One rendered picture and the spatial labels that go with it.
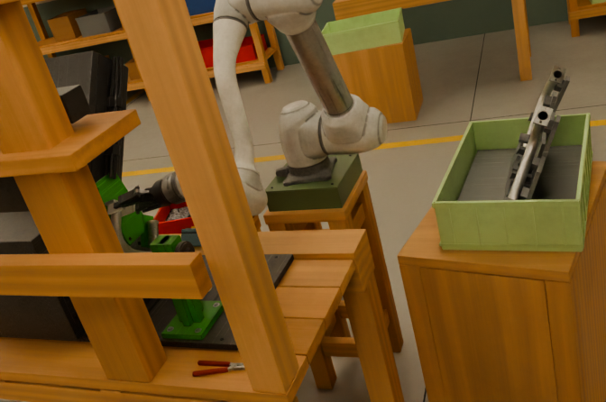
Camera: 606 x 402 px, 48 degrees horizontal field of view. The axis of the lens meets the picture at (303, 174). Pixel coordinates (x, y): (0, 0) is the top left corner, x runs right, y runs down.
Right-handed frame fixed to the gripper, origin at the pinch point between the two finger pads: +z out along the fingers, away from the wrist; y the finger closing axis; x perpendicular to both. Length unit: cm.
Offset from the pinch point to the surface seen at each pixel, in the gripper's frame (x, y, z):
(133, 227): 2.8, -8.5, 4.5
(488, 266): 24, -67, -82
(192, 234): -0.8, -35.6, 5.6
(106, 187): -7.3, 1.8, 4.5
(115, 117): -4.6, 32.7, -35.5
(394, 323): 23, -135, -16
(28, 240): 11.5, 22.3, 10.7
